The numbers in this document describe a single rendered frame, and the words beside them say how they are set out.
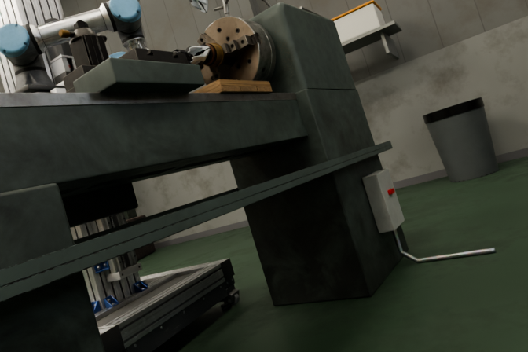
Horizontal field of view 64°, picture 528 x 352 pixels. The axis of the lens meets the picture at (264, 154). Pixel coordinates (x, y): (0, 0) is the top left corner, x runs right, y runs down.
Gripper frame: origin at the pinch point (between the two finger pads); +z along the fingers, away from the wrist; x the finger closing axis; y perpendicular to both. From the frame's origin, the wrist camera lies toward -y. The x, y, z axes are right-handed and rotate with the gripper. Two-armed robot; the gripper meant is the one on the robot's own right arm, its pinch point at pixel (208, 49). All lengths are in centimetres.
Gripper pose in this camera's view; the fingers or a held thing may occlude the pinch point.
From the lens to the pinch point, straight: 162.2
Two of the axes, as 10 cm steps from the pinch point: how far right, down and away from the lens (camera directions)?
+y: -5.5, 1.3, -8.2
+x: -3.0, -9.5, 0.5
